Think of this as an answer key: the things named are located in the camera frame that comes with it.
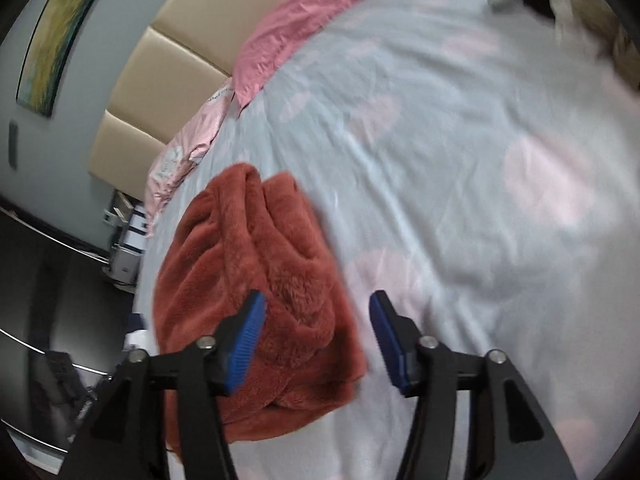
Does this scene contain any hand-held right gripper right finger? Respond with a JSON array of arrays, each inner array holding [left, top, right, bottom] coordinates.
[[369, 289, 578, 480]]

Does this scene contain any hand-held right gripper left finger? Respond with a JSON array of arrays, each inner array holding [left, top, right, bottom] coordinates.
[[57, 291, 268, 480]]

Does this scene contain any rust fleece garment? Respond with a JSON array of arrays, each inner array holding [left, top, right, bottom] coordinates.
[[151, 161, 370, 453]]

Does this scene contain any folded white garment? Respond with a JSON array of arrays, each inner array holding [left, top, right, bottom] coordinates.
[[124, 329, 152, 352]]

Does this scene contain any grey drawer box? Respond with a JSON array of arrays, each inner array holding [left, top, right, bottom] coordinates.
[[102, 245, 143, 288]]

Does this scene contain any black white striped box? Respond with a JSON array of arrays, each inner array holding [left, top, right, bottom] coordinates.
[[125, 202, 150, 251]]

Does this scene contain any polka dot bed sheet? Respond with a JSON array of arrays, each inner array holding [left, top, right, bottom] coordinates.
[[120, 0, 640, 480]]

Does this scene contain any light pink pillow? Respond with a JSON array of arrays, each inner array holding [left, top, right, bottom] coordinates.
[[145, 77, 241, 226]]

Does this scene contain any dark wardrobe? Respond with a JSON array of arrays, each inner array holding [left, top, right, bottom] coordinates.
[[0, 205, 136, 480]]

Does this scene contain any beige padded headboard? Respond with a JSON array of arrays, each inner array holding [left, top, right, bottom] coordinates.
[[89, 0, 301, 201]]

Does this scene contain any salmon pink pillow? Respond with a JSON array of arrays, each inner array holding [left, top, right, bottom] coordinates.
[[231, 0, 431, 106]]

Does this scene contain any brownish cloth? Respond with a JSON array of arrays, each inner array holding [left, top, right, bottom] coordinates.
[[555, 0, 636, 76]]

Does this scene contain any wall light switch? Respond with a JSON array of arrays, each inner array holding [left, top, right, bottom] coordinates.
[[7, 122, 20, 170]]

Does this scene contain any wall painting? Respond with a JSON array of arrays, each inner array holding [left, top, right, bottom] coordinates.
[[16, 0, 123, 118]]

